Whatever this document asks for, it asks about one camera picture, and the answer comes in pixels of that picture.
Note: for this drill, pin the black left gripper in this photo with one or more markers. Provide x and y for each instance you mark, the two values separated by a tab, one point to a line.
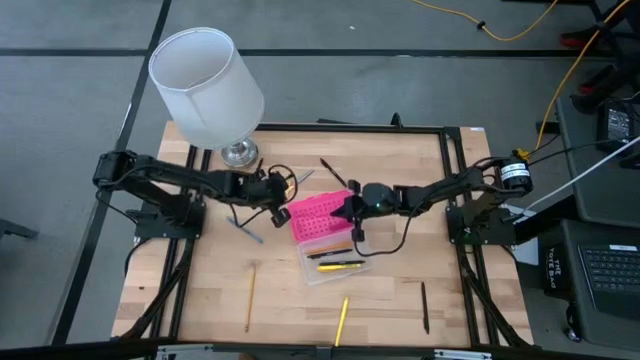
265	190

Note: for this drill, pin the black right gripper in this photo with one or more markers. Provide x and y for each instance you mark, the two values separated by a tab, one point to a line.
380	200

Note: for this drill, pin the clear supply box pink lid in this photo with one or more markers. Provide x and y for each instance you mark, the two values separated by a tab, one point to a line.
315	215

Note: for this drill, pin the blue pen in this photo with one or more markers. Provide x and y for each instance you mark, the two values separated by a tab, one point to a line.
250	236

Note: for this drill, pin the yellow pen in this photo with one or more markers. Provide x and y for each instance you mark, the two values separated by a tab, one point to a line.
337	268
342	320

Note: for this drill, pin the yellow wooden pencil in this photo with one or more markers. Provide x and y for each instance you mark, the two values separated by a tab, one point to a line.
250	300

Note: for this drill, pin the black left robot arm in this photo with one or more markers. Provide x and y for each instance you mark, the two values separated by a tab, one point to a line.
165	175

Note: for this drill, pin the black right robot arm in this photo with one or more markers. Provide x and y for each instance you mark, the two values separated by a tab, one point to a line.
450	192

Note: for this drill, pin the black clamp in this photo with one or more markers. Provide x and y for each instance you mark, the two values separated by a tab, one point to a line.
396	120

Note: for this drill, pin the white shade silver table lamp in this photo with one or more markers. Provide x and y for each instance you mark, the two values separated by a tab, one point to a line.
205	85

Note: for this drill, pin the white paper sheet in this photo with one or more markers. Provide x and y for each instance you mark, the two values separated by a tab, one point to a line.
529	252

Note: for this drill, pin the black tote bag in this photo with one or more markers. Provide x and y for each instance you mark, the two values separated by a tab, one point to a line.
557	270

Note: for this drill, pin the dark grey side desk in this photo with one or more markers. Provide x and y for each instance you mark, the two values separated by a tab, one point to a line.
590	200

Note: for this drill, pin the dark grey chair base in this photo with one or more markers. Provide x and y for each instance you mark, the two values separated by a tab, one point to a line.
15	229

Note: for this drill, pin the black laptop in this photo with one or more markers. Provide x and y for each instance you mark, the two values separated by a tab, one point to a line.
612	272

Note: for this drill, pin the black power adapter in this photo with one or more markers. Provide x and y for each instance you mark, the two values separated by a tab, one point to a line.
617	125

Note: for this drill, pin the black stand legs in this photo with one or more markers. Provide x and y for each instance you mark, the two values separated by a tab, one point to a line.
625	45

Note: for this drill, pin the silver metal bracket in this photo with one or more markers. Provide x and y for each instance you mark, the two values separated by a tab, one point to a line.
190	352
465	355

